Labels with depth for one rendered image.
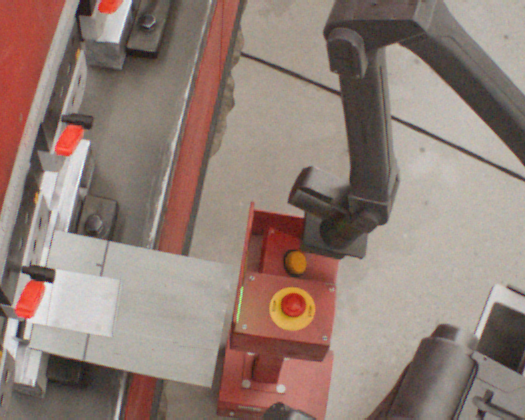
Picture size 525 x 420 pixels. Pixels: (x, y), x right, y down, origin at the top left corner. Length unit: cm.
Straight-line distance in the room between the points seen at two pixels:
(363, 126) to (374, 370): 125
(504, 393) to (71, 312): 79
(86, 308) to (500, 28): 178
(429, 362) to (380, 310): 172
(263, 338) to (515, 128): 64
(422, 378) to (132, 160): 95
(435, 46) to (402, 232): 149
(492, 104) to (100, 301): 62
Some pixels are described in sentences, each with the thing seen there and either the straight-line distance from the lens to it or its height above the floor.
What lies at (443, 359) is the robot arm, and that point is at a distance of 85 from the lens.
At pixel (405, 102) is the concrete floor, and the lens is 278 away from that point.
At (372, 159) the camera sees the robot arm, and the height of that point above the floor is 116.
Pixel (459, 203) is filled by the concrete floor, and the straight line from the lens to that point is 269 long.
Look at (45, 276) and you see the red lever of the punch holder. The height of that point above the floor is 126.
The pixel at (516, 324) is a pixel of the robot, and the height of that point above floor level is 104.
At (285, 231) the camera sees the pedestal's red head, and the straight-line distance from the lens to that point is 181.
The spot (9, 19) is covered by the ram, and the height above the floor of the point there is 159.
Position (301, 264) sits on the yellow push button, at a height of 72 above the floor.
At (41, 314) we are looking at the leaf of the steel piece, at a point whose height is 100.
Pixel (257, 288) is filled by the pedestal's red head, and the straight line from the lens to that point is 173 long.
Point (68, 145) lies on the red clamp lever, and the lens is 124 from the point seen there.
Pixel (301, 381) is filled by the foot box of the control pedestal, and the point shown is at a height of 12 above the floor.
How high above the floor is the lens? 243
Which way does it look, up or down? 68 degrees down
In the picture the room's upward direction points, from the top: 8 degrees clockwise
